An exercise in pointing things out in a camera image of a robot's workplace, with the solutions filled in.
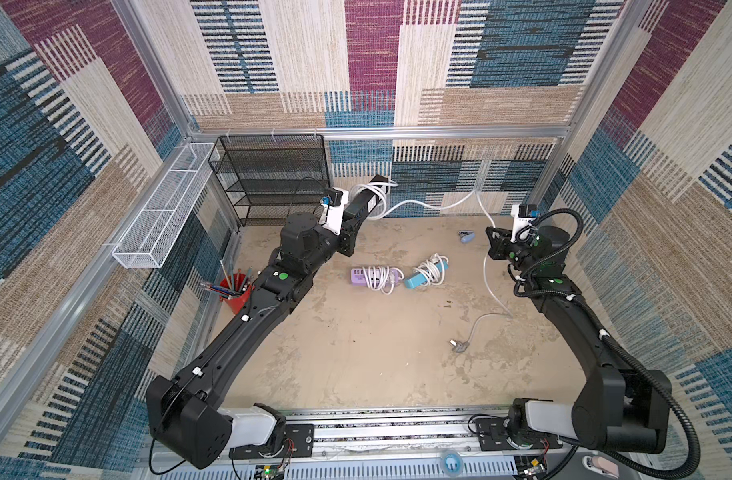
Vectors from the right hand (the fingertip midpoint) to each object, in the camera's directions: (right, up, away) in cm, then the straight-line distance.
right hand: (492, 232), depth 82 cm
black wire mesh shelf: (-69, +21, +26) cm, 77 cm away
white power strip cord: (-7, -32, +5) cm, 34 cm away
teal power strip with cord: (-14, -12, +14) cm, 24 cm away
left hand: (-36, +3, -11) cm, 38 cm away
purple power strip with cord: (-31, -14, +14) cm, 37 cm away
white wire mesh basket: (-85, -2, -11) cm, 85 cm away
